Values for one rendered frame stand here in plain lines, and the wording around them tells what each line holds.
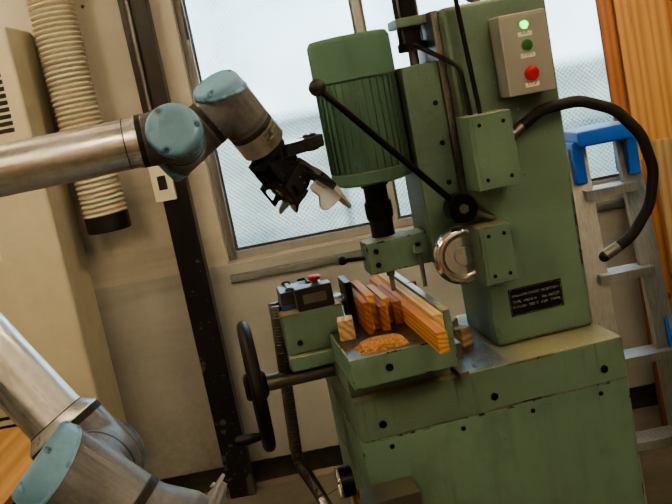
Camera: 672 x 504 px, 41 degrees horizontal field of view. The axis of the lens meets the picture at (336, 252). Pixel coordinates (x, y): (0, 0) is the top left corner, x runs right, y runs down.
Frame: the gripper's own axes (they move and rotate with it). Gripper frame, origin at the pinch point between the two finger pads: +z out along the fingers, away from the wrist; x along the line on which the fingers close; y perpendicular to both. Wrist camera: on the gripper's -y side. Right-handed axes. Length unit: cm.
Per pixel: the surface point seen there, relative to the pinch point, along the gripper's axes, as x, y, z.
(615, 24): -7, -154, 76
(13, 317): -157, 9, 30
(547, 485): 31, 24, 62
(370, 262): 1.3, 0.7, 16.9
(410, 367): 19.7, 23.5, 21.6
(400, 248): 5.8, -4.6, 18.8
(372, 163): 7.2, -11.2, -0.5
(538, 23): 37, -42, -5
